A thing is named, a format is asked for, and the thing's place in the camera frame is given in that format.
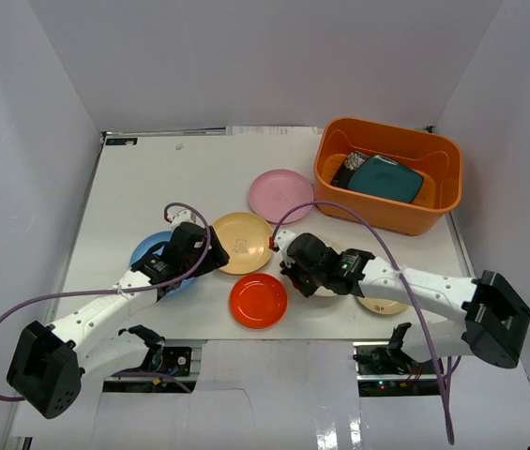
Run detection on black floral square plate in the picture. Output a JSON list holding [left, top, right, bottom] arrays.
[[330, 151, 370, 188]]

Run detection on papers at table back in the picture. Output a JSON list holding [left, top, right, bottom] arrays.
[[102, 126, 324, 138]]

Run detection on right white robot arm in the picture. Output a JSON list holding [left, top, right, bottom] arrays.
[[269, 231, 530, 374]]

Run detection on teal square plate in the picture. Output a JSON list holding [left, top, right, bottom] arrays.
[[347, 156, 424, 203]]

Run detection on cream white round plate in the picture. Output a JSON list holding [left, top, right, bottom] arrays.
[[314, 234, 343, 298]]

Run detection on pink round plate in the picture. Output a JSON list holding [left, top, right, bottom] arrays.
[[249, 169, 314, 224]]

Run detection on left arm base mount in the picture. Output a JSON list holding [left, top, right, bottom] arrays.
[[102, 325, 196, 394]]

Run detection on yellow round plate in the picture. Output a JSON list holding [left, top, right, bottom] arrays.
[[212, 212, 272, 275]]

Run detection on black label sticker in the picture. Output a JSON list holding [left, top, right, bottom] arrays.
[[104, 137, 138, 146]]

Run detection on orange plastic bin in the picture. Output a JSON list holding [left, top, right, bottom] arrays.
[[313, 117, 464, 236]]

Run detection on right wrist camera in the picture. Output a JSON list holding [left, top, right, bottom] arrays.
[[269, 229, 295, 252]]

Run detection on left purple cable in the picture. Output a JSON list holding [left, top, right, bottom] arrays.
[[0, 202, 213, 403]]

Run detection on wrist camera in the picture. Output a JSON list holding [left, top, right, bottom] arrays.
[[165, 209, 197, 229], [269, 229, 295, 252]]

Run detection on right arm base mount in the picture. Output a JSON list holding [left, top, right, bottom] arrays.
[[353, 322, 439, 398]]

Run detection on beige floral small plate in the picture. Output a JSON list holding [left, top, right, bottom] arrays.
[[356, 296, 408, 316]]

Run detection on orange round plate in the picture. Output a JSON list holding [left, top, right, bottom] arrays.
[[229, 273, 288, 330]]

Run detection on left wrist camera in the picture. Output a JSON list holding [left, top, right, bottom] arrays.
[[165, 209, 197, 229]]

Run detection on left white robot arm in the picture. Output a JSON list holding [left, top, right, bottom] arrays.
[[7, 222, 229, 419]]

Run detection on blue round plate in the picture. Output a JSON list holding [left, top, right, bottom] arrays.
[[129, 231, 195, 295]]

